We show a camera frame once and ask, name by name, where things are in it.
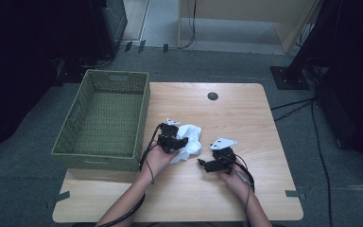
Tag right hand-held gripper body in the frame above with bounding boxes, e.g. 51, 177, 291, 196
209, 136, 238, 175

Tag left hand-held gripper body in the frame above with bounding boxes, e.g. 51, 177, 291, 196
157, 117, 182, 149

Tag white t-shirt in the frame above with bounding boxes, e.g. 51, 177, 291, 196
168, 123, 203, 166

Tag green woven basket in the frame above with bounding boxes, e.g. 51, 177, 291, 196
50, 69, 151, 172

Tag person's left hand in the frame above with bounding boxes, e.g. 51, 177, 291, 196
139, 144, 181, 184

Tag person's right hand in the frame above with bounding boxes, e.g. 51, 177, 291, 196
218, 163, 256, 203

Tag grey tape strip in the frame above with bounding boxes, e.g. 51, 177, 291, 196
56, 190, 71, 203
285, 189, 302, 199

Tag black metal stand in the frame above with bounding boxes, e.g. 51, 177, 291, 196
269, 0, 344, 91

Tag black cabinet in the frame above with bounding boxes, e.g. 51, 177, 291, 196
88, 0, 129, 61

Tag light wooden cabinet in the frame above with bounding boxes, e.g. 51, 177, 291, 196
178, 0, 324, 54

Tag dark curtain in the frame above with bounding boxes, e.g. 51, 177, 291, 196
315, 0, 363, 166
0, 0, 93, 157

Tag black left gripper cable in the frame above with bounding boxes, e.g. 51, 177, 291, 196
96, 122, 166, 227

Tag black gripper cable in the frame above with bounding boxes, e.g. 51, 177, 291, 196
96, 122, 166, 227
233, 153, 257, 227

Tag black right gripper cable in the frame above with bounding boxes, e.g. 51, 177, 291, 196
233, 153, 257, 227

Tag long black floor cable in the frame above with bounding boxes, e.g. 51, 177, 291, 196
310, 99, 335, 227

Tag black hanging cable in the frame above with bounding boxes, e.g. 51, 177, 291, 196
177, 0, 199, 50

